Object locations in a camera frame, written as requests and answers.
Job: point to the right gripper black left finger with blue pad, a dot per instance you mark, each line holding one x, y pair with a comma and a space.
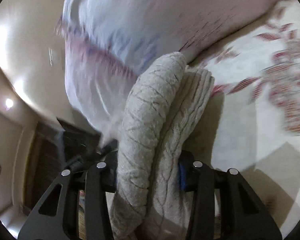
55, 216

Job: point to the pink lilac upper pillow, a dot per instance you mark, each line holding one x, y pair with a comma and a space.
136, 32

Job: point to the pink lilac lower pillow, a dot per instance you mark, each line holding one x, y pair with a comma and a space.
97, 85

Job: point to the floral white bed sheet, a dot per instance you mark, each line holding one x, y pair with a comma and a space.
251, 121

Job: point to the beige knitted sweater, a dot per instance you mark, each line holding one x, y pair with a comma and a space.
162, 110

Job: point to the white wall switch plate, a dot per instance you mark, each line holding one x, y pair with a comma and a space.
50, 56

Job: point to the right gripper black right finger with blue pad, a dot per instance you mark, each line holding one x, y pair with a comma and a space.
243, 215

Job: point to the pink lilac pillow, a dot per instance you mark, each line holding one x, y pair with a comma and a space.
136, 32
97, 85

